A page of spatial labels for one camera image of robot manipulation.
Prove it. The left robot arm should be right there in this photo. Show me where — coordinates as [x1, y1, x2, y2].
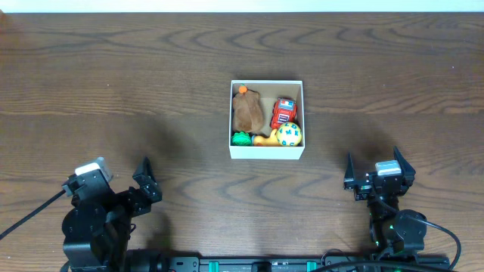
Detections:
[62, 157, 163, 271]

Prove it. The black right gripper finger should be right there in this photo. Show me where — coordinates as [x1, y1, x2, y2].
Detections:
[343, 153, 357, 190]
[393, 146, 416, 185]

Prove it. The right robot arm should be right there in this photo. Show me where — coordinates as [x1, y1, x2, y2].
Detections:
[343, 147, 427, 261]

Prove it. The brown plush toy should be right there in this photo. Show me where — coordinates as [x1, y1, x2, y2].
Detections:
[232, 85, 264, 134]

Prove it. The green round wheel toy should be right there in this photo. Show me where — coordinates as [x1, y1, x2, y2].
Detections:
[231, 131, 253, 147]

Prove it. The white cardboard box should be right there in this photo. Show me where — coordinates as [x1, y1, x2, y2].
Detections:
[228, 80, 306, 159]

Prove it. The orange rubber duck toy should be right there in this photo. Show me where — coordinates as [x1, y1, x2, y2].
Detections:
[251, 129, 280, 147]

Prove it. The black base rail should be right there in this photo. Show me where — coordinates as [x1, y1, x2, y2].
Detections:
[124, 247, 451, 272]

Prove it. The yellow letter ball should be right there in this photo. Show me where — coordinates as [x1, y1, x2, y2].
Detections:
[276, 122, 303, 147]

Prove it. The red toy fire truck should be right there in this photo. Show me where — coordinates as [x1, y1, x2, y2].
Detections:
[270, 97, 297, 129]

